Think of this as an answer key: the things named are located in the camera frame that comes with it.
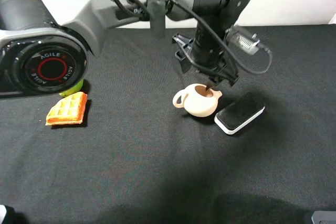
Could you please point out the orange waffle toy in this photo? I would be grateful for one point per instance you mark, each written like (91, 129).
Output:
(67, 111)

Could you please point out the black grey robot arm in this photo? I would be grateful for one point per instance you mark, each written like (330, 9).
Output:
(45, 44)

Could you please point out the black white board eraser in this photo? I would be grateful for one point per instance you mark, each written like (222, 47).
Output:
(240, 113)

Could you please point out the green lime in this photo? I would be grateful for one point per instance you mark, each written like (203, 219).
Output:
(73, 90)

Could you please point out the black table cloth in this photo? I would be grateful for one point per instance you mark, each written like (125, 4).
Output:
(138, 159)

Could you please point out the beige ceramic teapot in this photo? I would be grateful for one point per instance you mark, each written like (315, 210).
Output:
(197, 100)

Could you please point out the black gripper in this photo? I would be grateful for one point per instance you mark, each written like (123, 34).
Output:
(204, 54)

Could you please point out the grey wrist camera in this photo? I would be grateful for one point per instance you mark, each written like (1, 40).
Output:
(243, 39)

